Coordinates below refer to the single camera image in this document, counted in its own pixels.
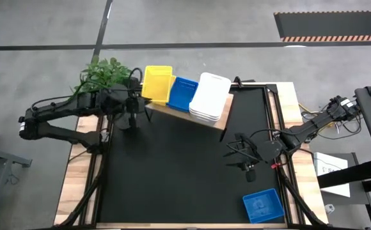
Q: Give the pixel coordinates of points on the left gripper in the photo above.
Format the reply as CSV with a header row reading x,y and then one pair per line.
x,y
135,104

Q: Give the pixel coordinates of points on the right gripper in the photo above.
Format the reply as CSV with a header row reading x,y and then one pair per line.
x,y
247,156

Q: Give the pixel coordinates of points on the yellow plastic basket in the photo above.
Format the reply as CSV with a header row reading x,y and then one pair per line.
x,y
156,83
173,81

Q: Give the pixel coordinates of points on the blue plastic basket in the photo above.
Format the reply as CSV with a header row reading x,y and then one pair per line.
x,y
182,96
263,206

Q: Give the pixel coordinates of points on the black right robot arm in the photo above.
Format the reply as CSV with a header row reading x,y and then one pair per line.
x,y
316,123

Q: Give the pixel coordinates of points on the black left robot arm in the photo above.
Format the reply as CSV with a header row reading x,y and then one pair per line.
x,y
60,107

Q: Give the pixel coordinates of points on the red clip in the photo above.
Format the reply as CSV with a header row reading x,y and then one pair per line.
x,y
272,164

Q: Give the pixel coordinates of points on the green plant black pot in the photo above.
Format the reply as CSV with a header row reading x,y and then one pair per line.
x,y
104,75

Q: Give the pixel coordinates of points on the white cardboard box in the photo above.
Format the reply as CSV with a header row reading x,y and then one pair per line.
x,y
326,161

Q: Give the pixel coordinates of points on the small white object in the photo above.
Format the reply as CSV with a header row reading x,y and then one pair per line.
x,y
329,208

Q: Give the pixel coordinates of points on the grey desk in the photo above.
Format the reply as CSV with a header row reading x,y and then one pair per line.
x,y
0,156

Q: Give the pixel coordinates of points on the black floor mat striped edge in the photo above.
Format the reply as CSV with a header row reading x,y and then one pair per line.
x,y
332,25

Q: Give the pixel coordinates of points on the black aluminium table frame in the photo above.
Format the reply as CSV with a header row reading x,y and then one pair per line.
x,y
256,85

